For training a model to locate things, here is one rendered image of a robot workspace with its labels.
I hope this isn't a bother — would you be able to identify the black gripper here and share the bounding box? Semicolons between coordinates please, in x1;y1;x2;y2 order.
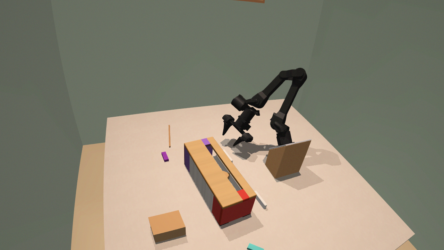
222;114;253;146

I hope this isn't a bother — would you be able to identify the small purple block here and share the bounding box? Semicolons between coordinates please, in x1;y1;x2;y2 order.
161;152;169;162

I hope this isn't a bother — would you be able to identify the teal rectangular block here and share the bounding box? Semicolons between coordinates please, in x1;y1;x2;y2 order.
247;243;264;250

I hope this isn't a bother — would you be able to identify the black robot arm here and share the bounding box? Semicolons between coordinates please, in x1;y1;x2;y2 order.
231;68;307;146

